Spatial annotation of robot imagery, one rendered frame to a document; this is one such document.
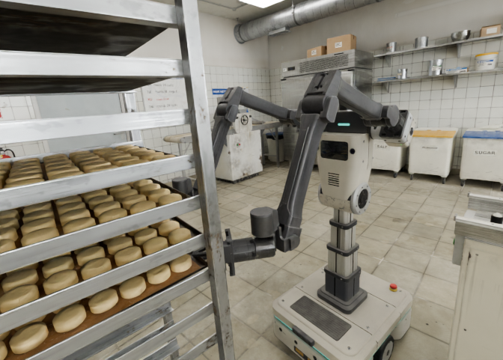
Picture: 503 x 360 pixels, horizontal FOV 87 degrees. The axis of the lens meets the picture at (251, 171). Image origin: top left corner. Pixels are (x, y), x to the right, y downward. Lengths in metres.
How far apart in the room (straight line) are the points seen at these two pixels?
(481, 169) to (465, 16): 2.20
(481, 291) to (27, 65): 1.35
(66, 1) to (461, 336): 1.48
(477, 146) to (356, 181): 3.44
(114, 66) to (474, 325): 1.36
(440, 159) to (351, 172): 3.50
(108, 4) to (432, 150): 4.49
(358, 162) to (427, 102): 4.10
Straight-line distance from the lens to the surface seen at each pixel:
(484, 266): 1.23
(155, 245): 0.61
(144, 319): 1.19
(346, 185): 1.29
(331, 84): 0.78
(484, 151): 4.63
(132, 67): 0.52
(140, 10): 0.55
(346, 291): 1.58
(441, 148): 4.67
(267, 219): 0.65
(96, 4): 0.53
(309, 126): 0.74
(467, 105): 5.24
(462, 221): 1.18
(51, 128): 0.49
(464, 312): 1.34
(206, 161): 0.54
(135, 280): 0.66
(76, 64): 0.50
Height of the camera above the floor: 1.34
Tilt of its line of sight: 14 degrees down
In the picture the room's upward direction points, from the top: 4 degrees counter-clockwise
